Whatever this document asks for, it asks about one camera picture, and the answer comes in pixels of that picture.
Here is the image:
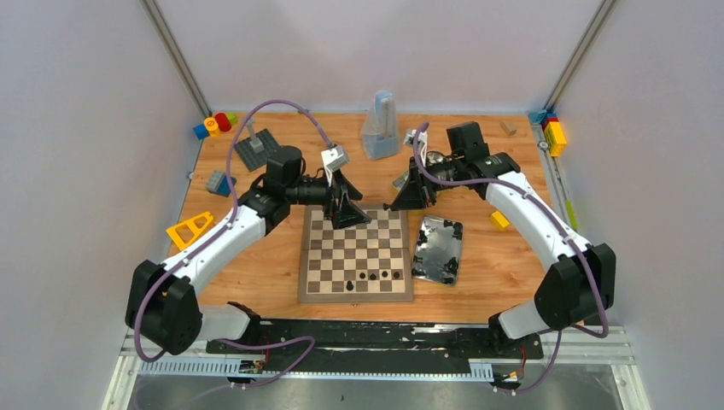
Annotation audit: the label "dark grey lego plate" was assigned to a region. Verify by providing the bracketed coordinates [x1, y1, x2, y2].
[234, 128, 280, 172]

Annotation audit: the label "blue toy block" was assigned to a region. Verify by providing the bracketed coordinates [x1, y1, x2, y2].
[193, 124, 210, 140]

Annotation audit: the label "grey blue lego brick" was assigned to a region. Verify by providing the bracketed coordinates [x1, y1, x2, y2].
[205, 170, 231, 197]

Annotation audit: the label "blue metronome in plastic bag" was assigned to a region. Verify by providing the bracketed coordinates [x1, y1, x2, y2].
[360, 90, 400, 161]

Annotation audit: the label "small wooden block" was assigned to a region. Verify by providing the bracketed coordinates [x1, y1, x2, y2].
[500, 121, 517, 137]

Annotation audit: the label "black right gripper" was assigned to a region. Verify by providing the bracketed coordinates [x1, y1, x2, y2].
[390, 155, 464, 212]

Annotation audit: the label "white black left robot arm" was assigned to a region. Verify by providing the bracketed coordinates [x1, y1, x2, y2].
[125, 144, 371, 362]

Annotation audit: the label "yellow round toy block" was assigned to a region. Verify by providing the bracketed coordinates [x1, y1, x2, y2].
[204, 117, 221, 137]

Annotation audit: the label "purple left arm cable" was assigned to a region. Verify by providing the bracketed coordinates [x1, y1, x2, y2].
[132, 100, 335, 389]

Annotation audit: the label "wooden chess board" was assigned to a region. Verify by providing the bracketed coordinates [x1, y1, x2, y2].
[298, 204, 413, 304]

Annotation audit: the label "gold tin with white pieces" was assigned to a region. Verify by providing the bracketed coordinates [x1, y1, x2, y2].
[392, 171, 409, 191]

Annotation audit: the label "red round toy block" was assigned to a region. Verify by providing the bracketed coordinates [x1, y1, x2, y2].
[214, 112, 231, 132]

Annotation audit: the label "orange toy block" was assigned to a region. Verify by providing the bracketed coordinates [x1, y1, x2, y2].
[166, 211, 215, 251]

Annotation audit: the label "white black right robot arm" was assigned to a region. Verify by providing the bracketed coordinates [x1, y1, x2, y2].
[388, 121, 616, 357]

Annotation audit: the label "silver tin lid black pieces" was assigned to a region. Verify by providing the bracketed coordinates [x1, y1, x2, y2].
[411, 215, 464, 286]

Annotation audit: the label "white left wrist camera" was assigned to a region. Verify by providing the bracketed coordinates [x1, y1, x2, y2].
[321, 144, 349, 186]

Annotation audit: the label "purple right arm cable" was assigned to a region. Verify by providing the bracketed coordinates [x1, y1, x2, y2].
[412, 121, 610, 395]

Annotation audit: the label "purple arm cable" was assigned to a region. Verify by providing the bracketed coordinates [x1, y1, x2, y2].
[412, 121, 610, 395]
[132, 100, 335, 389]

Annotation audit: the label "stacked colourful blocks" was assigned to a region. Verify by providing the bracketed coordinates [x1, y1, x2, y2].
[528, 110, 567, 157]

